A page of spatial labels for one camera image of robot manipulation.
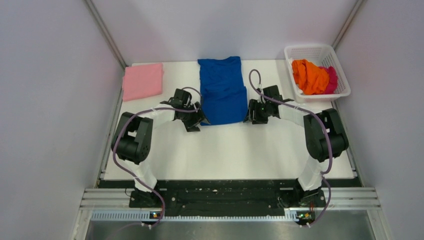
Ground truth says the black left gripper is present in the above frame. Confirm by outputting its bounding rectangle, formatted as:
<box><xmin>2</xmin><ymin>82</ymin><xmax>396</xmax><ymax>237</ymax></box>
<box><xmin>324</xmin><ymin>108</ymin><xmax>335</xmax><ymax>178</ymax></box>
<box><xmin>178</xmin><ymin>101</ymin><xmax>210</xmax><ymax>132</ymax></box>

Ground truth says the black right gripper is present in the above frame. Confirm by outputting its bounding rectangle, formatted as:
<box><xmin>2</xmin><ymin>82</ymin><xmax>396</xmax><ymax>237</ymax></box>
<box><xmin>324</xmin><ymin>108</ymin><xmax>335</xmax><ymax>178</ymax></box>
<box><xmin>243</xmin><ymin>99</ymin><xmax>272</xmax><ymax>125</ymax></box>

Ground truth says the blue printed t shirt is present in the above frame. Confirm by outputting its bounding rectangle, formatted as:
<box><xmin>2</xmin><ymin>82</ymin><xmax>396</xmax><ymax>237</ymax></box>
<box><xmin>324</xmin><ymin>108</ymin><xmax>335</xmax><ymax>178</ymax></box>
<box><xmin>197</xmin><ymin>56</ymin><xmax>248</xmax><ymax>126</ymax></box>

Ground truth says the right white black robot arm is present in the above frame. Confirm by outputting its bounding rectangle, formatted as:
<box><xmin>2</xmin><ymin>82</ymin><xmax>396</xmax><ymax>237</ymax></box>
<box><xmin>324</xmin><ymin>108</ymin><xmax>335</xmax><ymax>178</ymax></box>
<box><xmin>243</xmin><ymin>85</ymin><xmax>349</xmax><ymax>206</ymax></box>

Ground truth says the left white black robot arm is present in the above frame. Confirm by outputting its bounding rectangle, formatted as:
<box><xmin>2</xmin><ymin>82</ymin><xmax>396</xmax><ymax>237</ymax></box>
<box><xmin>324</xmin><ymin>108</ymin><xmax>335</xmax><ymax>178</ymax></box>
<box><xmin>111</xmin><ymin>87</ymin><xmax>209</xmax><ymax>207</ymax></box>

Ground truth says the folded pink t shirt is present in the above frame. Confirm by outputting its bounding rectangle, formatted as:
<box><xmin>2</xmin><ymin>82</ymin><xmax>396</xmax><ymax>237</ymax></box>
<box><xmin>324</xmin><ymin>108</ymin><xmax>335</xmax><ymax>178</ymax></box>
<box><xmin>122</xmin><ymin>63</ymin><xmax>164</xmax><ymax>102</ymax></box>

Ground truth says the orange t shirt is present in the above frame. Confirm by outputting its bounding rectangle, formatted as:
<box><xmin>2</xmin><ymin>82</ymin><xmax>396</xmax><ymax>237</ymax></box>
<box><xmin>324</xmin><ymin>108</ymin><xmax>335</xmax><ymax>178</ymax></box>
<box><xmin>291</xmin><ymin>59</ymin><xmax>330</xmax><ymax>95</ymax></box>

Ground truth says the white plastic laundry basket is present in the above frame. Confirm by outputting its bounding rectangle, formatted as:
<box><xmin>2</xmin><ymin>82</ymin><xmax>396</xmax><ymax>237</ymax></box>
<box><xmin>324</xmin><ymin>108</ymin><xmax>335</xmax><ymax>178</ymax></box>
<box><xmin>284</xmin><ymin>43</ymin><xmax>351</xmax><ymax>104</ymax></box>

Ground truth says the magenta t shirt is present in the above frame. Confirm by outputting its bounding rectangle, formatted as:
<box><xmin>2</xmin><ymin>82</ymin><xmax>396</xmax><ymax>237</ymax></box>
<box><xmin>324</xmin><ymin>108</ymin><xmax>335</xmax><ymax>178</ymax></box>
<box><xmin>319</xmin><ymin>66</ymin><xmax>338</xmax><ymax>95</ymax></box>

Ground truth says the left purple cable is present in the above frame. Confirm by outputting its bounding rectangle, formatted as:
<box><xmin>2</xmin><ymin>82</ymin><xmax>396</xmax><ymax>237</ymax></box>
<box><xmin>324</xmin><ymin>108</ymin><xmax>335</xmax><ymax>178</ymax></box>
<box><xmin>112</xmin><ymin>86</ymin><xmax>203</xmax><ymax>229</ymax></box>

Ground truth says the purple cable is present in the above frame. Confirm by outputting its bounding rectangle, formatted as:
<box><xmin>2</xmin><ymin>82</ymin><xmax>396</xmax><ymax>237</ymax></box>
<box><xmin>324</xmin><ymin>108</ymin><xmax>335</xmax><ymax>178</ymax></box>
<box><xmin>112</xmin><ymin>86</ymin><xmax>203</xmax><ymax>229</ymax></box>
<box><xmin>248</xmin><ymin>69</ymin><xmax>334</xmax><ymax>228</ymax></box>

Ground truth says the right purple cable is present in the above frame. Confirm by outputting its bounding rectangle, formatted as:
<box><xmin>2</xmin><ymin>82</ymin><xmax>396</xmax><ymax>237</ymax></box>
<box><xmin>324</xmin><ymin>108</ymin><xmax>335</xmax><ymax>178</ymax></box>
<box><xmin>248</xmin><ymin>69</ymin><xmax>334</xmax><ymax>228</ymax></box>

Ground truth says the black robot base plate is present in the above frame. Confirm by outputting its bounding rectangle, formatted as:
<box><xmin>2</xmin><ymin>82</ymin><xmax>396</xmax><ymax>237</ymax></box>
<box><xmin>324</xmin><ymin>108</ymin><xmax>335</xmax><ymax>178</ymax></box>
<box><xmin>129</xmin><ymin>179</ymin><xmax>326</xmax><ymax>217</ymax></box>

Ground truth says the white slotted cable duct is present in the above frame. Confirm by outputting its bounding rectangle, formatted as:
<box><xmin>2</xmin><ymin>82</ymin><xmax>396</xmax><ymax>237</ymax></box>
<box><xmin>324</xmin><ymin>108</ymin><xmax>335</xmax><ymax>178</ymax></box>
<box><xmin>90</xmin><ymin>210</ymin><xmax>299</xmax><ymax>222</ymax></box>

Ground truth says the aluminium rail frame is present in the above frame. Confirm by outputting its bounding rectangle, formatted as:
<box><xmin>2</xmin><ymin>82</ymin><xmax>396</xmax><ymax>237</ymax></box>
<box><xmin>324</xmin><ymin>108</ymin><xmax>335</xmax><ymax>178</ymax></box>
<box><xmin>71</xmin><ymin>187</ymin><xmax>393</xmax><ymax>240</ymax></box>

